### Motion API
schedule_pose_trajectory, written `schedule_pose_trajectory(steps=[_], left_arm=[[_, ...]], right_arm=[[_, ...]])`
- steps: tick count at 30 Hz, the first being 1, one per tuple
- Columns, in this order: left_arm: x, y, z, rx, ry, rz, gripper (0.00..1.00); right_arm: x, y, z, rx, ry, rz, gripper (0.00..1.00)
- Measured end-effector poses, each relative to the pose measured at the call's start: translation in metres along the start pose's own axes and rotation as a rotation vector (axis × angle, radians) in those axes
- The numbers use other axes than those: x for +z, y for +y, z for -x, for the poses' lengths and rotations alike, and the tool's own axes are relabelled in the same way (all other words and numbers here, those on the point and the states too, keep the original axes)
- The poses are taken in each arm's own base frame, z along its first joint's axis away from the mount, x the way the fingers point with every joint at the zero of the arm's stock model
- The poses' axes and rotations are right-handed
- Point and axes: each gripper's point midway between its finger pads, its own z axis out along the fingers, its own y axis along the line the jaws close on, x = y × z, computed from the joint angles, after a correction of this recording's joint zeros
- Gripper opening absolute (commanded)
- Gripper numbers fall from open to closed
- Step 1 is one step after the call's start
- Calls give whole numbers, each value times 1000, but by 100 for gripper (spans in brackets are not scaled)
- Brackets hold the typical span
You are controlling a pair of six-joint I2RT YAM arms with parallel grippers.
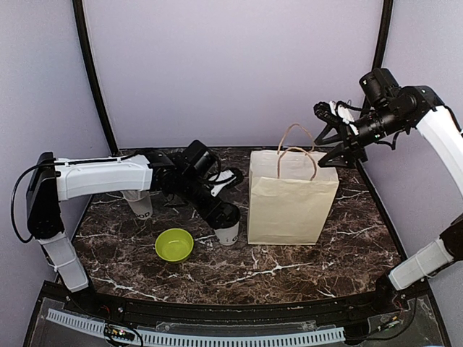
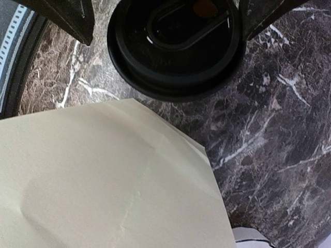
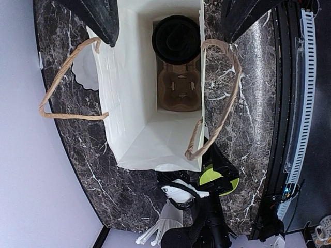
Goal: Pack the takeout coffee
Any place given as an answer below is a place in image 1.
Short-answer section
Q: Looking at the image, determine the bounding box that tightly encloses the brown paper takeout bag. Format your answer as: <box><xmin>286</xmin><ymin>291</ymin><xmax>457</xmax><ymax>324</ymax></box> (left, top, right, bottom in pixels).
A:
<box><xmin>247</xmin><ymin>123</ymin><xmax>339</xmax><ymax>245</ymax></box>

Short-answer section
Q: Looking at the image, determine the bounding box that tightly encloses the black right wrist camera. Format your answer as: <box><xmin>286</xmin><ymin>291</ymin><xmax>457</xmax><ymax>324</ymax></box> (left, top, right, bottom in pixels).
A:
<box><xmin>359</xmin><ymin>68</ymin><xmax>401</xmax><ymax>107</ymax></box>

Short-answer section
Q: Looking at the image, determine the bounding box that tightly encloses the black front table rail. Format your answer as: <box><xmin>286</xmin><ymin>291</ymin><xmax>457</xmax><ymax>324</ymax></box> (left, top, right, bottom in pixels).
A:
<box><xmin>39</xmin><ymin>280</ymin><xmax>431</xmax><ymax>330</ymax></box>

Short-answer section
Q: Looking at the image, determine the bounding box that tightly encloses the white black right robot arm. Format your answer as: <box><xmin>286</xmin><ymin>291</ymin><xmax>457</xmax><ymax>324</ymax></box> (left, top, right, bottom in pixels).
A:
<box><xmin>314</xmin><ymin>86</ymin><xmax>462</xmax><ymax>314</ymax></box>

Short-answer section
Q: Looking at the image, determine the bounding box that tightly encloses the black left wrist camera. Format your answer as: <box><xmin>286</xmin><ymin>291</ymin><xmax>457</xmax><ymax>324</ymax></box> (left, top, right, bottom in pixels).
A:
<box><xmin>181</xmin><ymin>140</ymin><xmax>217</xmax><ymax>178</ymax></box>

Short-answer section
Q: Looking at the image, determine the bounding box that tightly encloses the black corner frame post left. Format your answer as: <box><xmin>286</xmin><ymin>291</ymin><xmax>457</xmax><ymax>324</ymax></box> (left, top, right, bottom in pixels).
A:
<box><xmin>72</xmin><ymin>0</ymin><xmax>119</xmax><ymax>154</ymax></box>

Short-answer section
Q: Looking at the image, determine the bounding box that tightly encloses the black corner frame post right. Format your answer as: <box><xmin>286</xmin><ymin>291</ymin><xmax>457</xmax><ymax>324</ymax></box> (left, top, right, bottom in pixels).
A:
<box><xmin>352</xmin><ymin>0</ymin><xmax>395</xmax><ymax>171</ymax></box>

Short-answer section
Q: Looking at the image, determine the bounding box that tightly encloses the black corner frame post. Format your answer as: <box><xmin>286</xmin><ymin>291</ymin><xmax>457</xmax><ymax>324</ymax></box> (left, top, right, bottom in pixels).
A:
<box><xmin>72</xmin><ymin>0</ymin><xmax>119</xmax><ymax>154</ymax></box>
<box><xmin>352</xmin><ymin>0</ymin><xmax>395</xmax><ymax>171</ymax></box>

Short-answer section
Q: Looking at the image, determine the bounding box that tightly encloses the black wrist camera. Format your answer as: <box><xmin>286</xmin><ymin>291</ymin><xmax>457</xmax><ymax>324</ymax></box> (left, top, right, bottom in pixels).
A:
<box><xmin>181</xmin><ymin>140</ymin><xmax>217</xmax><ymax>178</ymax></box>
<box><xmin>359</xmin><ymin>68</ymin><xmax>401</xmax><ymax>107</ymax></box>

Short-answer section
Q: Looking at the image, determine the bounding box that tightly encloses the lime green bowl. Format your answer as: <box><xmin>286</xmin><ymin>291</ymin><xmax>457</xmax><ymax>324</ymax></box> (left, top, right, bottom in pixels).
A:
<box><xmin>155</xmin><ymin>228</ymin><xmax>194</xmax><ymax>263</ymax></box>

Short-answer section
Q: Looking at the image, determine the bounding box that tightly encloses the white cup holding straws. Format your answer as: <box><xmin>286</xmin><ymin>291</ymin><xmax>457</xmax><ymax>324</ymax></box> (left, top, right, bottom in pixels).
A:
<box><xmin>122</xmin><ymin>190</ymin><xmax>153</xmax><ymax>220</ymax></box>

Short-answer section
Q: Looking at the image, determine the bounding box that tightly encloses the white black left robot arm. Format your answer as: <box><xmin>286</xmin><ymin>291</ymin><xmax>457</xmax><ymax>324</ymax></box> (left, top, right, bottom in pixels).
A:
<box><xmin>20</xmin><ymin>149</ymin><xmax>243</xmax><ymax>315</ymax></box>

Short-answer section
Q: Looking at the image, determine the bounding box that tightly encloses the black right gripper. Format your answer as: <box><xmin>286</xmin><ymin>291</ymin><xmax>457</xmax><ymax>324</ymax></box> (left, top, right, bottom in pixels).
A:
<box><xmin>315</xmin><ymin>103</ymin><xmax>407</xmax><ymax>168</ymax></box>

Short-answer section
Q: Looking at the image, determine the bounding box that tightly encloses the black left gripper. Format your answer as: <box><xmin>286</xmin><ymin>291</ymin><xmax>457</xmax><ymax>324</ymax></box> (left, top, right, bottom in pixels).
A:
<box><xmin>177</xmin><ymin>173</ymin><xmax>237</xmax><ymax>230</ymax></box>

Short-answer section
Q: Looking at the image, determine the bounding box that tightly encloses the white slotted cable duct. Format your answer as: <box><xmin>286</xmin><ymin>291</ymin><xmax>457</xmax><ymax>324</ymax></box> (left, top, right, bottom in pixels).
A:
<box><xmin>46</xmin><ymin>309</ymin><xmax>346</xmax><ymax>346</ymax></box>

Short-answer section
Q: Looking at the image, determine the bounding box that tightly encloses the white paper coffee cup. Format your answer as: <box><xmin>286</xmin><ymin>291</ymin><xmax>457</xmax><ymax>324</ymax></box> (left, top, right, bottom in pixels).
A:
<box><xmin>214</xmin><ymin>222</ymin><xmax>239</xmax><ymax>246</ymax></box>

